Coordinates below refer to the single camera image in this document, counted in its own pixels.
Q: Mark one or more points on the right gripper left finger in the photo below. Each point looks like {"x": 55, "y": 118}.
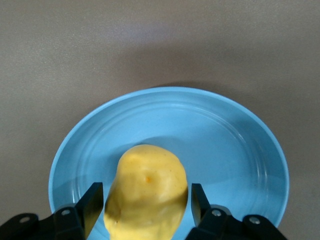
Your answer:
{"x": 75, "y": 220}

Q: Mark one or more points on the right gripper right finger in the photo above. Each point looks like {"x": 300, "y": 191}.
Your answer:
{"x": 215, "y": 220}

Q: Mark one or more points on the yellow potato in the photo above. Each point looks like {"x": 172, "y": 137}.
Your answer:
{"x": 150, "y": 187}

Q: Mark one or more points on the blue round plate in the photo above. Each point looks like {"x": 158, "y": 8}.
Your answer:
{"x": 200, "y": 140}

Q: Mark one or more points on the brown table cover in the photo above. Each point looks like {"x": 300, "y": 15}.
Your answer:
{"x": 75, "y": 50}

